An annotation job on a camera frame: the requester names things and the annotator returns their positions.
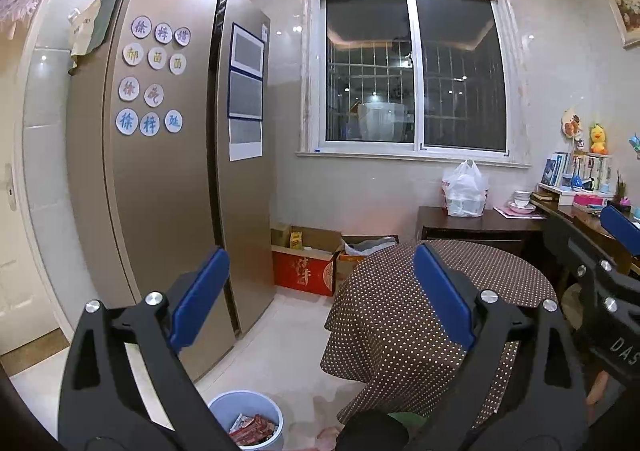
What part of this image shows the wooden desk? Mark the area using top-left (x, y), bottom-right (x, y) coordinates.
top-left (530, 193), bottom-right (640, 277)

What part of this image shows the round table patterned cloth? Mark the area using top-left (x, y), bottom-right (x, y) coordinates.
top-left (320, 240), bottom-right (558, 432)

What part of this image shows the green and beige hanging bag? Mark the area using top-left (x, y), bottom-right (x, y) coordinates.
top-left (69, 0), bottom-right (138, 76)

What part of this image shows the group of round character magnets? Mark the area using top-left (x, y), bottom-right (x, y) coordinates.
top-left (116, 15), bottom-right (192, 136)

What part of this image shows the dark rounded object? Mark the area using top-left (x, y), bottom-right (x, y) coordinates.
top-left (335, 410), bottom-right (412, 451)

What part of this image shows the pink tray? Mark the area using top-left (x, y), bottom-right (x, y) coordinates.
top-left (494, 205), bottom-right (547, 220)

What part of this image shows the light blue plastic bin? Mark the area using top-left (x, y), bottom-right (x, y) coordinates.
top-left (207, 391), bottom-right (285, 451)

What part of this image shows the row of books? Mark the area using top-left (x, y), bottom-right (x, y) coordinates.
top-left (541, 151), bottom-right (613, 192)

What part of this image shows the person's right hand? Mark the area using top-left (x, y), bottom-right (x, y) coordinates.
top-left (586, 373), bottom-right (610, 408)

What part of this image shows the red snack packet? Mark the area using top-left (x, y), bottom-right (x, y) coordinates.
top-left (229, 413), bottom-right (278, 449)

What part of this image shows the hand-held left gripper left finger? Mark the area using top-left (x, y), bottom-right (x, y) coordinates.
top-left (57, 246), bottom-right (241, 451)

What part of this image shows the grey plastic bag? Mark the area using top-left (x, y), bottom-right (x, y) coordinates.
top-left (345, 238), bottom-right (398, 257)

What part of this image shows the white paper sheet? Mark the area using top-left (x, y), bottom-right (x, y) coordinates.
top-left (229, 117), bottom-right (264, 162)

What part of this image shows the brown printed cardboard box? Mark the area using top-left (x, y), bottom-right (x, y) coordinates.
top-left (336, 235), bottom-right (401, 293)

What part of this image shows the white-framed sliding window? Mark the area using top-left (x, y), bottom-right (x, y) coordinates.
top-left (296, 0), bottom-right (531, 168)

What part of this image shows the yellow duck toy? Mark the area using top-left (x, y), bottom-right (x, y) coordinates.
top-left (589, 123), bottom-right (610, 156)

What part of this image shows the dark pen holder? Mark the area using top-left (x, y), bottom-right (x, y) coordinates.
top-left (616, 173), bottom-right (632, 212)

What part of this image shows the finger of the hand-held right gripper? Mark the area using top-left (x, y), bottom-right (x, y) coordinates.
top-left (599, 205), bottom-right (640, 277)
top-left (541, 216), bottom-right (640, 332)

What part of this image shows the pink slipper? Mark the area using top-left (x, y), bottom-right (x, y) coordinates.
top-left (317, 425), bottom-right (346, 451)

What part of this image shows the champagne double-door refrigerator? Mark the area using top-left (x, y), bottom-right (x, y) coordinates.
top-left (67, 0), bottom-right (276, 382)

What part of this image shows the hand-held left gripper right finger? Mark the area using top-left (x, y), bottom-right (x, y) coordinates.
top-left (412, 242), bottom-right (591, 451)

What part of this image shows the dark wooden sideboard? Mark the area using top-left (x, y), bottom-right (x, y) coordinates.
top-left (416, 206), bottom-right (547, 259)

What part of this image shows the white panelled door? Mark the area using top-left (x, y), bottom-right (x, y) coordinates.
top-left (0, 46), bottom-right (63, 357)

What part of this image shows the framed flower painting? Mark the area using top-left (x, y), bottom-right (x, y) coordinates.
top-left (600, 0), bottom-right (640, 50)

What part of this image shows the pink patterned door curtain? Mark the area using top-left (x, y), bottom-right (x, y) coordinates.
top-left (0, 0), bottom-right (55, 39)

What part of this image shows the blue-bordered grey sheet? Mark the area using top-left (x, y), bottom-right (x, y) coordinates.
top-left (229, 22), bottom-right (266, 80)
top-left (228, 70), bottom-right (264, 120)

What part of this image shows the white plastic bag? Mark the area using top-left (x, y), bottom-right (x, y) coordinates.
top-left (441, 159), bottom-right (489, 218)

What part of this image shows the red cardboard box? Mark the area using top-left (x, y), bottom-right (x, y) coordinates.
top-left (271, 223), bottom-right (346, 297)

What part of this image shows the orange wall ornament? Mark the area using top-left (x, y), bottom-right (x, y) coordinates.
top-left (561, 107), bottom-right (585, 140)

